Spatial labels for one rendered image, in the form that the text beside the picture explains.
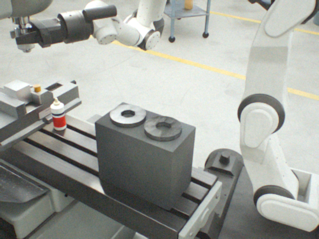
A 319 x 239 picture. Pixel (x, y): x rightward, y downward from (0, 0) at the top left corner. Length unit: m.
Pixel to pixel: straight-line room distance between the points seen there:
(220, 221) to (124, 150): 0.61
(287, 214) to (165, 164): 0.61
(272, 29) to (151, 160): 0.47
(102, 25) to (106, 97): 2.16
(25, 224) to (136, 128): 0.46
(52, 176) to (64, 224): 0.23
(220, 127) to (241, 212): 1.53
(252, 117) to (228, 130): 1.76
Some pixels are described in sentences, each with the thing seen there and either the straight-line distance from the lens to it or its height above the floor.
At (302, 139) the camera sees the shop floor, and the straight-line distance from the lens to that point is 2.97.
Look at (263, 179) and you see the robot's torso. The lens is 1.31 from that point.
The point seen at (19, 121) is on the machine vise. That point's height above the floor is 0.98.
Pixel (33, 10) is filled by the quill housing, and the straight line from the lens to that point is 1.01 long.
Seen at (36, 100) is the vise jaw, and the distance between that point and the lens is 1.22.
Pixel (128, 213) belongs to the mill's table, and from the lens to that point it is 0.95.
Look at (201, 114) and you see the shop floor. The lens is 3.02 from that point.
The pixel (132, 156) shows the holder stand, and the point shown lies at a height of 1.05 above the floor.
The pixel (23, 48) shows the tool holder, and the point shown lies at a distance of 1.08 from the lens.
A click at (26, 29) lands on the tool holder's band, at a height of 1.27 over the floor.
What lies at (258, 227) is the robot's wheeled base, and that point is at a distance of 1.41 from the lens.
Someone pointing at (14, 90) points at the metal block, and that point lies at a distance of 1.19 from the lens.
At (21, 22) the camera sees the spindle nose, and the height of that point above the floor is 1.29.
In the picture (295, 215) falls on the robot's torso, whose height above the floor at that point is 0.69.
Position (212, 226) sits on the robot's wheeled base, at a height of 0.60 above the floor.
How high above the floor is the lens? 1.61
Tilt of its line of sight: 33 degrees down
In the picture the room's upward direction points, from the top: 2 degrees clockwise
